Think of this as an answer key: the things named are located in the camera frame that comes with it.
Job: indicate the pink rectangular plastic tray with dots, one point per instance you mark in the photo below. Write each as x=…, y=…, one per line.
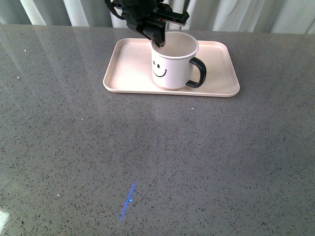
x=130, y=70

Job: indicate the white smiley mug black handle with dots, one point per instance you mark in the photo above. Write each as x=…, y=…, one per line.
x=174, y=65

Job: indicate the white pleated curtain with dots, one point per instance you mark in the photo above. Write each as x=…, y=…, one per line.
x=268, y=16

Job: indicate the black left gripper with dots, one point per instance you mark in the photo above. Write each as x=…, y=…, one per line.
x=147, y=17

